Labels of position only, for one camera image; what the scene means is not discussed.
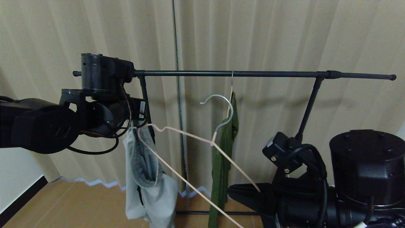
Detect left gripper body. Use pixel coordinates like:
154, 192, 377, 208
85, 97, 148, 137

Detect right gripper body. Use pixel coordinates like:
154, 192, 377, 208
262, 182, 339, 228

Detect pink clothes hanger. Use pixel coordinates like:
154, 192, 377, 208
227, 71, 235, 119
136, 94, 262, 228

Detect green long-sleeved shirt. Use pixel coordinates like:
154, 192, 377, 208
207, 92, 239, 228

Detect pale grey shorts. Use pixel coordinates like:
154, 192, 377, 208
125, 125, 178, 228

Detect black clothes rack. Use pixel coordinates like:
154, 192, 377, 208
72, 70, 397, 216

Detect beige curtain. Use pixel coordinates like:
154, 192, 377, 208
0, 0, 405, 194

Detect black cable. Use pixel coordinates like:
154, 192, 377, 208
285, 144, 328, 228
66, 127, 120, 155

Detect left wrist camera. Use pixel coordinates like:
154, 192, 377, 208
106, 57, 135, 92

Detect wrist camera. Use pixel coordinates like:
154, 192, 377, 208
106, 57, 135, 92
262, 131, 312, 189

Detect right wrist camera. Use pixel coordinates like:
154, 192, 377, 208
262, 131, 312, 189

